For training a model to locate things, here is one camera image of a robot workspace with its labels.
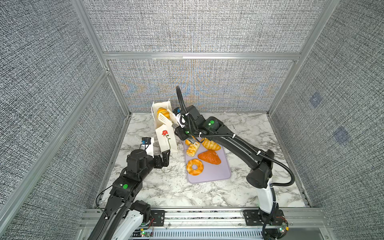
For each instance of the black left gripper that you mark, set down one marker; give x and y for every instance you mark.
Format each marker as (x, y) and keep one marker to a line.
(165, 159)

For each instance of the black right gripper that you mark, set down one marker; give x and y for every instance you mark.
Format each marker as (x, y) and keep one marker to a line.
(180, 133)

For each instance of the white paper bag with rose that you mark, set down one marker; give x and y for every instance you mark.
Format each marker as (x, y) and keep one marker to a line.
(165, 134)

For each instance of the metal tongs with white tips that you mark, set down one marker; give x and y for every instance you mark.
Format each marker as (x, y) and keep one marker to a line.
(172, 122)

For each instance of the small striped bun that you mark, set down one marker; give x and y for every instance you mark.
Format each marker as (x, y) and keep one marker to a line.
(164, 112)

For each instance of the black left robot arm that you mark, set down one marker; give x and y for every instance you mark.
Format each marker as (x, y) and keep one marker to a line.
(123, 215)

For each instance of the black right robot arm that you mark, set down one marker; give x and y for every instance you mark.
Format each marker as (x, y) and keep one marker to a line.
(193, 124)

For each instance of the braided bread roll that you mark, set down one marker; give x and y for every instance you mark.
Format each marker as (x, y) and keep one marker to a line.
(192, 149)

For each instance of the croissant middle right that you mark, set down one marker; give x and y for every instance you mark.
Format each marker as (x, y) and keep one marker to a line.
(211, 145)

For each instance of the red-brown triangular pastry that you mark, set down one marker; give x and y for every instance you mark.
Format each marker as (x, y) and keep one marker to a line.
(210, 157)

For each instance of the glazed donut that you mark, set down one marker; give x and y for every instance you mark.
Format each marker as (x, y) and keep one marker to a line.
(195, 167)

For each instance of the lilac plastic tray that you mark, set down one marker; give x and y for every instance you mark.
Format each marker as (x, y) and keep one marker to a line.
(210, 172)

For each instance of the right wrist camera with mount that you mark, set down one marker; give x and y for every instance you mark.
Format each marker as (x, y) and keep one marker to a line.
(179, 117)

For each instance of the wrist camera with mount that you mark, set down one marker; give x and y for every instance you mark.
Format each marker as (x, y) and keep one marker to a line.
(147, 145)
(179, 117)

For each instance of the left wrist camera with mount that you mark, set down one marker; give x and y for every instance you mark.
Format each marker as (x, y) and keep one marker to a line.
(147, 145)

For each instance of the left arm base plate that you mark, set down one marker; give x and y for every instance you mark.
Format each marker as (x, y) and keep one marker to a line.
(153, 218)

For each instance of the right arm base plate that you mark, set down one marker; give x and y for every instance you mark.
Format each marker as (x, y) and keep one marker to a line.
(258, 218)

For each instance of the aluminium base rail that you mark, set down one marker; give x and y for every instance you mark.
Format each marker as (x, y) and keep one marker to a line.
(235, 224)

